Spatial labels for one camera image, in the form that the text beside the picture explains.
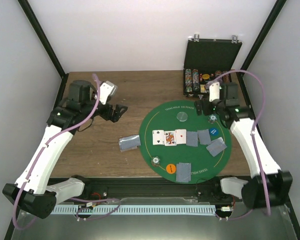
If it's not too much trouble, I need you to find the clear round dealer button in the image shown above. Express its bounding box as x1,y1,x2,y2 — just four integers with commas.
176,111,188,122

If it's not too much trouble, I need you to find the blue round dealer button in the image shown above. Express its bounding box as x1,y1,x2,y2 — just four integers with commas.
209,127,219,136

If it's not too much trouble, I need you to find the face down community card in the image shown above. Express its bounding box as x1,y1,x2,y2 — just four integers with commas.
197,129,211,145
186,131,198,147

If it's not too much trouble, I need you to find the blue patterned card deck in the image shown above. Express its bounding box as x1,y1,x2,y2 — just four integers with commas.
118,134,141,152

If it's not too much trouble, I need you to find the face up ace diamonds card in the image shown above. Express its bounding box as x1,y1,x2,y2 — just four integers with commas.
175,129,187,145

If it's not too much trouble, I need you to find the dealt blue card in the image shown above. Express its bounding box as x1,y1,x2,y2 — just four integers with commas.
175,162,192,183
206,137,227,157
178,161,192,182

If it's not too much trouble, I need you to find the face up queen card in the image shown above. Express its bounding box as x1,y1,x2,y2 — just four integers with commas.
164,131,177,147

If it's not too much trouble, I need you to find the face up community card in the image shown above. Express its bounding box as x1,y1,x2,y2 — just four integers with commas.
152,129,165,146

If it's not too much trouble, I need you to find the orange round blind button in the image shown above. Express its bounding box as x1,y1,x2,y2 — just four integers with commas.
165,163,177,175

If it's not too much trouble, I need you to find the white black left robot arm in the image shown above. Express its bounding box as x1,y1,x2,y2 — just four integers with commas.
2,80,128,219

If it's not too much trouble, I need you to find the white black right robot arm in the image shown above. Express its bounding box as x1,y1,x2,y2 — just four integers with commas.
194,80,293,209

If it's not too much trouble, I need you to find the yellow card box in case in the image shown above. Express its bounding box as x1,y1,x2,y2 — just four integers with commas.
200,84,207,94

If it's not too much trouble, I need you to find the chip row in case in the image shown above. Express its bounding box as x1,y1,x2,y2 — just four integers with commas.
222,73,231,83
184,69,192,93
214,70,223,78
192,69,200,92

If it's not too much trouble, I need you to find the round green poker mat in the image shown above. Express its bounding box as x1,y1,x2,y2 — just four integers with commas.
139,100,232,184

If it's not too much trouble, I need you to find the black poker chip case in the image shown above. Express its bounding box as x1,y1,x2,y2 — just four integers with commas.
183,33,243,98

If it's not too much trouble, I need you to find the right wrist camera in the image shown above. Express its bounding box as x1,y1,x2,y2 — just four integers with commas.
208,81,220,102

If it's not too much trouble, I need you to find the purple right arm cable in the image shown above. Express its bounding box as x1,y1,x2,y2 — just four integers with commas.
206,69,272,222

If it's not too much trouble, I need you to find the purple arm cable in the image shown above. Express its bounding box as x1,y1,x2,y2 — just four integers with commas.
12,73,121,231
206,69,272,222

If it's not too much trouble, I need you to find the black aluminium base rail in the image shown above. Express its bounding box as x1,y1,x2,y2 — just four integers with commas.
22,176,286,203

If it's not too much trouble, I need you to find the light blue slotted cable duct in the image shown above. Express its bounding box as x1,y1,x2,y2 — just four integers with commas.
51,204,216,216

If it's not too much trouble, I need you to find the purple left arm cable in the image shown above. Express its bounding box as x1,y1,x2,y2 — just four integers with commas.
12,73,121,231

